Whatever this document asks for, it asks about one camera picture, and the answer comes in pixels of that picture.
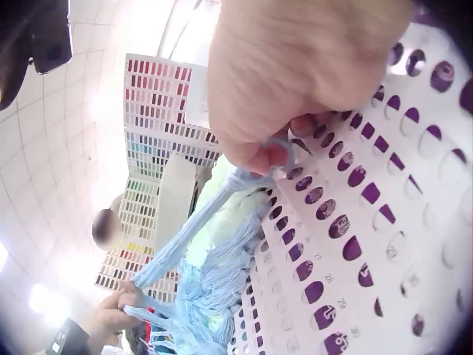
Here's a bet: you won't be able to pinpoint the pale green thread bundle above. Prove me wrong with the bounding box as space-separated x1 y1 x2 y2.
187 157 265 259

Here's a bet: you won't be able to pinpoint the person's right fingers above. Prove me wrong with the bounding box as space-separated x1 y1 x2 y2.
255 114 319 175

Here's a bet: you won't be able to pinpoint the person's right hand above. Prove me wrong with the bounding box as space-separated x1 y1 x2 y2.
205 0 414 177

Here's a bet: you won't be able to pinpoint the light blue thread skein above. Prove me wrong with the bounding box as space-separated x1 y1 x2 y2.
123 136 297 322

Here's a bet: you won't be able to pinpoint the large-holed white punched card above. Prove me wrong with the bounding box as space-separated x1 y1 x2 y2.
275 37 473 355

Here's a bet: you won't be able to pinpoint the person's left hand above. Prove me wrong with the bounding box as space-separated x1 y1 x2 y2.
87 281 149 350

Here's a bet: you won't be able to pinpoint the thread colour chart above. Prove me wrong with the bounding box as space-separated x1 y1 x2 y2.
95 54 222 301

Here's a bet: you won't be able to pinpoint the small-holed white punched card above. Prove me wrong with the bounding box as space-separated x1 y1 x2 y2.
231 185 333 355

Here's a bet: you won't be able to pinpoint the black wrist band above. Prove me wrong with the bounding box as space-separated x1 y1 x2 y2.
46 318 91 355

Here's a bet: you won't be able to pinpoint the row of knotted blue threads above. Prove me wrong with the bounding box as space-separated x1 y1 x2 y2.
148 207 268 355

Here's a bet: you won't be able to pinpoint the person's left fingers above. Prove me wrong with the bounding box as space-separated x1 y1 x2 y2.
115 281 149 309

